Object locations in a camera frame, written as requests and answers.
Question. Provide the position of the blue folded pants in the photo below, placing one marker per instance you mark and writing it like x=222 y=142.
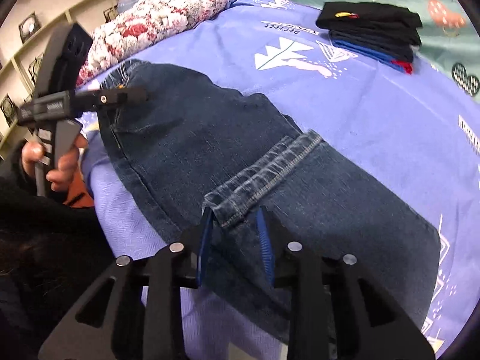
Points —
x=360 y=50

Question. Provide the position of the floral red white pillow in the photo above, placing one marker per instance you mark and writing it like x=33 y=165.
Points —
x=157 y=18

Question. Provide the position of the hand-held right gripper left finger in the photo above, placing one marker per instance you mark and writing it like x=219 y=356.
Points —
x=205 y=240

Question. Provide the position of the red folded garment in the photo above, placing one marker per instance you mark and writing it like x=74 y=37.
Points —
x=404 y=67

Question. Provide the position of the orange object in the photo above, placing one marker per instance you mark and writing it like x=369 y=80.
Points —
x=77 y=191

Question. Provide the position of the dark blue denim pants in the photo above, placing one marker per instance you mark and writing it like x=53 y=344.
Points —
x=337 y=195

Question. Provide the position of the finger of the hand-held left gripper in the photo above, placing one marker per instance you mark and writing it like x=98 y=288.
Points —
x=120 y=97

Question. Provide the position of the stack of folded dark clothes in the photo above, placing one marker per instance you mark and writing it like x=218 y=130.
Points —
x=382 y=43

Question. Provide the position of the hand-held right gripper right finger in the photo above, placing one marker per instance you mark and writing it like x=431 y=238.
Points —
x=264 y=248

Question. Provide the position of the person's left forearm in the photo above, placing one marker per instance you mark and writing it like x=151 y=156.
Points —
x=48 y=255

